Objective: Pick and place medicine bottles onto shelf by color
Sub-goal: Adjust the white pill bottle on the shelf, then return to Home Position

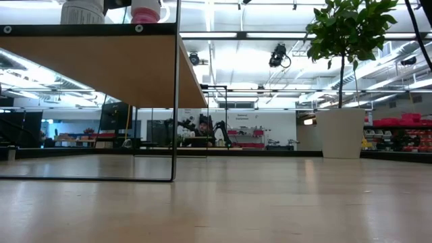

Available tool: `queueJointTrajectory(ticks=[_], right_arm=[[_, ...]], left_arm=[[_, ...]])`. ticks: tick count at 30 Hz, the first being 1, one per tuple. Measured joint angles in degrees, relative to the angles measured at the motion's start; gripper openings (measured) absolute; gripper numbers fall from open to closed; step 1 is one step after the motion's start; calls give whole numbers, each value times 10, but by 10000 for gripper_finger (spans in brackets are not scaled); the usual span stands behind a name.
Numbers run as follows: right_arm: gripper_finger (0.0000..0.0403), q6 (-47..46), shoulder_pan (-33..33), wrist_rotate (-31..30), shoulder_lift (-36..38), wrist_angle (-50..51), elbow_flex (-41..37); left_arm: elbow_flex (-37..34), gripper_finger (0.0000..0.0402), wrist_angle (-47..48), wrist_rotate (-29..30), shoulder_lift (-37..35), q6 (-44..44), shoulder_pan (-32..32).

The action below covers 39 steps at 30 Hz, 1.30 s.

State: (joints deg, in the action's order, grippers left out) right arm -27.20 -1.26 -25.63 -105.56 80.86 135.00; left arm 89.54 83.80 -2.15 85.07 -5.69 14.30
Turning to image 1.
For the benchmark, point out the pink bottle white cap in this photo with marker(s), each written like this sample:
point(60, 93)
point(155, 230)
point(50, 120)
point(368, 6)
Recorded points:
point(145, 14)

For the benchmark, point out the white medicine bottle white cap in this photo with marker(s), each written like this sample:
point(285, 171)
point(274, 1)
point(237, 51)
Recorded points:
point(82, 13)

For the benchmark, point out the black background robot arm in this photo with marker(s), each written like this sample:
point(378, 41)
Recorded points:
point(223, 130)
point(184, 124)

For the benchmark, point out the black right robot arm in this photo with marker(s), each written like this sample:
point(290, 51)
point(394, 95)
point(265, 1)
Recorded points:
point(429, 8)

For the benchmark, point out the shelf with red bins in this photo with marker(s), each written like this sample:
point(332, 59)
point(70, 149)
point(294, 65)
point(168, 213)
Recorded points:
point(411, 121)

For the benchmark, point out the person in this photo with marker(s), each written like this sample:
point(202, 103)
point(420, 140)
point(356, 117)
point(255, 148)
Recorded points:
point(203, 130)

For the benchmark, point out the black computer monitor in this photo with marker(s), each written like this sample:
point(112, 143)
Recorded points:
point(116, 116)

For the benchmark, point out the black ceiling beam with lights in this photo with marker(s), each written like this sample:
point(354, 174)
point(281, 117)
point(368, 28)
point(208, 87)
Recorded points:
point(270, 35)

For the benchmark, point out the green plant white pot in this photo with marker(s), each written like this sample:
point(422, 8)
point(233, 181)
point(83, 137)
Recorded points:
point(341, 135)

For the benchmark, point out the black cabinet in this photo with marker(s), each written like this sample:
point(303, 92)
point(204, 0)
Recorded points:
point(20, 128)

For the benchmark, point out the wall rack with red bins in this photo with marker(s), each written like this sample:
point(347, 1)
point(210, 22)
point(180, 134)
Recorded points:
point(248, 136)

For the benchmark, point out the round black ceiling camera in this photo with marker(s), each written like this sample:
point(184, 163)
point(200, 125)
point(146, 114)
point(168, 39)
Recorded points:
point(194, 58)

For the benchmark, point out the black aluminium table frame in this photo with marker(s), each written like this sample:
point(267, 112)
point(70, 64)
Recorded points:
point(287, 153)

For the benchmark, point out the black hanging ceiling camera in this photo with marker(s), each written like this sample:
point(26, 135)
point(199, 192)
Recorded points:
point(278, 55)

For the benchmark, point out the wooden shelf black frame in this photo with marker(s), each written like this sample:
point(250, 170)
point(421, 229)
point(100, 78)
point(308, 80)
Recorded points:
point(101, 67)

